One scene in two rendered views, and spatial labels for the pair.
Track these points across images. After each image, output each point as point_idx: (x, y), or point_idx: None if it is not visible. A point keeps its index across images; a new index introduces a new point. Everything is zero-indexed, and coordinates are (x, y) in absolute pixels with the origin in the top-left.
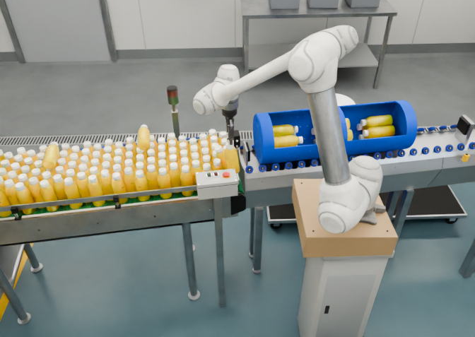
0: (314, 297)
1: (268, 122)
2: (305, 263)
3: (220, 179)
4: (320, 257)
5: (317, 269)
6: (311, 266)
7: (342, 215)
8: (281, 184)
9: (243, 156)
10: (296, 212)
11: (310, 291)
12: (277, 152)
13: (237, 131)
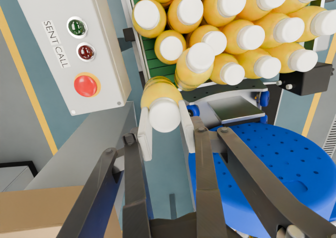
0: (71, 142)
1: (265, 232)
2: (118, 134)
3: (67, 69)
4: (37, 188)
5: (59, 165)
6: (90, 149)
7: None
8: (183, 144)
9: (240, 98)
10: (50, 198)
11: (88, 135)
12: (193, 190)
13: (322, 90)
